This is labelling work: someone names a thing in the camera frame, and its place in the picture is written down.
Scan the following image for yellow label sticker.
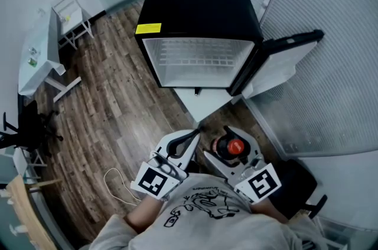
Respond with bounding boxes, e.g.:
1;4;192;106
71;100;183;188
135;22;162;35

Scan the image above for black padded chair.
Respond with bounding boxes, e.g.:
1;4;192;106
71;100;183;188
271;158;328;220

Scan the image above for white cable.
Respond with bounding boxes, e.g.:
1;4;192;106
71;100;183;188
103;167;143;207

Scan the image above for white wire shelf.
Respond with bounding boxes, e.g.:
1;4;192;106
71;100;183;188
161;38;246;67

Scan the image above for person in white shirt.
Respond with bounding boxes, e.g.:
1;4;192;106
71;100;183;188
79;173;329;250

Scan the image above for dark bottle with red cap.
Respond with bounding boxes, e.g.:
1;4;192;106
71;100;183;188
210;135;252;163

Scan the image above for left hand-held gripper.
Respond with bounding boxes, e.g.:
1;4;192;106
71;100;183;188
129;128;201;202

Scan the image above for glass partition with blinds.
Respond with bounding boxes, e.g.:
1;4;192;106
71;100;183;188
174;0;378;155

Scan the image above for black mini fridge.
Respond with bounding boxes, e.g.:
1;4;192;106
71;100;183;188
135;0;325;97

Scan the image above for white table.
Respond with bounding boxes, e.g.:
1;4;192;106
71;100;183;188
17;8;82;103

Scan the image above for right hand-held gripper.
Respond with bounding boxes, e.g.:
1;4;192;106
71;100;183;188
203;125;282;204

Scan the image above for black swivel office chair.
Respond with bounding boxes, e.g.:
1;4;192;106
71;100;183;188
0;100;64;158

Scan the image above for small white cart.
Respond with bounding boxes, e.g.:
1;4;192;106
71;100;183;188
12;146;48;182

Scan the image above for person's black trousers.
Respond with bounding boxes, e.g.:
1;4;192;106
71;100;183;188
186;158;213;176

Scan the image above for person's right forearm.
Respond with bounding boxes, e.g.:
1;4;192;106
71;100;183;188
250;197;289;225

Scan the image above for wooden table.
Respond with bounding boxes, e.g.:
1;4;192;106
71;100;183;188
5;174;63;250

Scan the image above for person's left forearm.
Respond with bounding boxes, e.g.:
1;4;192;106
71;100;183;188
126;194;167;235

